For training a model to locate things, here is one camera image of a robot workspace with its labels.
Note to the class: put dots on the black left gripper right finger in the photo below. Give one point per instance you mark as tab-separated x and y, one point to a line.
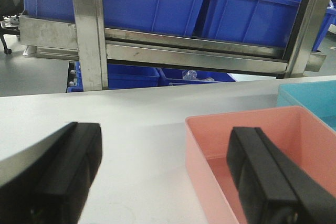
271	187

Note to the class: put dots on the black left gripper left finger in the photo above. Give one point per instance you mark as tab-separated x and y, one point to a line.
49	182

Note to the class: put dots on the pink plastic box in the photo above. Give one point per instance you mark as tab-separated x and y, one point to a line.
301	135

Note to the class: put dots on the light blue plastic box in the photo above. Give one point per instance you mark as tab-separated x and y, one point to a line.
317	97

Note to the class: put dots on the blue bins lower shelf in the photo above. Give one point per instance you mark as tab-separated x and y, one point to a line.
130	77

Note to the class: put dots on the stainless steel shelf rack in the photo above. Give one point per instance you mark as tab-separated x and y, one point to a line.
95	44

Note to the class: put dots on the blue storage bin right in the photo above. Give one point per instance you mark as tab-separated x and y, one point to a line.
328	20

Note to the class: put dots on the blue storage bin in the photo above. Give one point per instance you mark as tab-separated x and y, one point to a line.
257	22
174	17
328	20

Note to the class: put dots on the blue storage bin middle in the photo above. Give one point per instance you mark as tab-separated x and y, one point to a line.
257	22

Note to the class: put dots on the black office chair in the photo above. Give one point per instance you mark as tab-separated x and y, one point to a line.
9	8

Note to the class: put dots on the blue storage bin left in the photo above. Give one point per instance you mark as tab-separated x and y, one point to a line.
174	17

